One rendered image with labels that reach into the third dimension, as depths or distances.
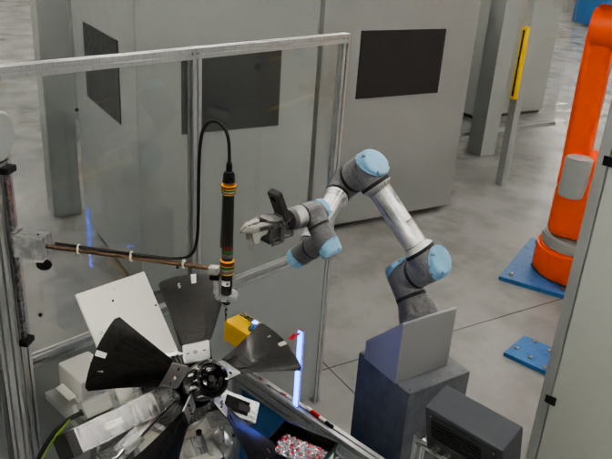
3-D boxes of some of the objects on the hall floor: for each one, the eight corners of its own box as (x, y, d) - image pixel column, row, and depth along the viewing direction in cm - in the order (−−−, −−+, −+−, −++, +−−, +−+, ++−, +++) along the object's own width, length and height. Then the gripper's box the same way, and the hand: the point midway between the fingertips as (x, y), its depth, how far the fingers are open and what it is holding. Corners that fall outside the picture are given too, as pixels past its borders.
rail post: (228, 525, 320) (232, 382, 288) (235, 520, 323) (239, 378, 291) (234, 530, 317) (239, 386, 286) (240, 525, 320) (246, 382, 289)
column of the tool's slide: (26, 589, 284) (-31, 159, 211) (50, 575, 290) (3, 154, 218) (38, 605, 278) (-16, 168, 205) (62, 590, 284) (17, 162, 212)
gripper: (300, 238, 227) (249, 256, 212) (280, 229, 232) (230, 246, 218) (301, 213, 223) (250, 229, 209) (281, 204, 229) (230, 220, 214)
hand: (244, 229), depth 213 cm, fingers closed
